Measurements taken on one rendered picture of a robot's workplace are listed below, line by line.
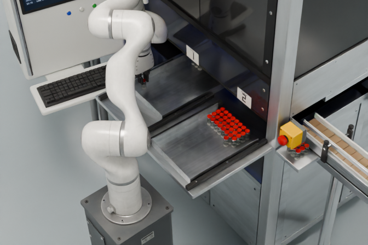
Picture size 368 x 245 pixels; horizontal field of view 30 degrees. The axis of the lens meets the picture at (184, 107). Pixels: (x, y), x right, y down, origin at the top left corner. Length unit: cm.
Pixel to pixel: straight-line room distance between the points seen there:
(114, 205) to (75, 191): 127
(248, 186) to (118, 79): 103
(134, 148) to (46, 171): 169
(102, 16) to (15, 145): 189
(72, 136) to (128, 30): 184
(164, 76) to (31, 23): 62
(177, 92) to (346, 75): 72
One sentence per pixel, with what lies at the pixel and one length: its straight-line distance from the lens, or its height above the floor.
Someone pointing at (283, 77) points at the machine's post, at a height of 126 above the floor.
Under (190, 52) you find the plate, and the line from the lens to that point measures 296.
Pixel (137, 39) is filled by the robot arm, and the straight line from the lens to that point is 231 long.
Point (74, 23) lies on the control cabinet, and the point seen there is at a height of 105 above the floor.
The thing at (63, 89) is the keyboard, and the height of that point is 83.
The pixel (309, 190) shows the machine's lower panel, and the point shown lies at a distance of 324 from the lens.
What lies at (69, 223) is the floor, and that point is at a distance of 367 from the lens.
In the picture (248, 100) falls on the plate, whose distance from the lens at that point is 274.
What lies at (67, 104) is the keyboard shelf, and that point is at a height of 80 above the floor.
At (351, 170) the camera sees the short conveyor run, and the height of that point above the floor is 93.
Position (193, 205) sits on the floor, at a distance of 368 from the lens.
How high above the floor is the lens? 292
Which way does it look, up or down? 44 degrees down
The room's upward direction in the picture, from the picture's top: 2 degrees counter-clockwise
